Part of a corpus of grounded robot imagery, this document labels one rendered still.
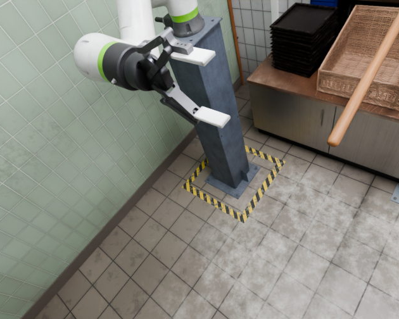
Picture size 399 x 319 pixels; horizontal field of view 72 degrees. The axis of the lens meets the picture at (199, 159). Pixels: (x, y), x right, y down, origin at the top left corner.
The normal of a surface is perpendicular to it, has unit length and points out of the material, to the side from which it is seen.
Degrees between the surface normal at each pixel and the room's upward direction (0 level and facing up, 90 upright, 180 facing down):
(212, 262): 0
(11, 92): 90
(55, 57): 90
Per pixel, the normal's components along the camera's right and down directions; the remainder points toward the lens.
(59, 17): 0.76, 0.37
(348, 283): -0.25, -0.59
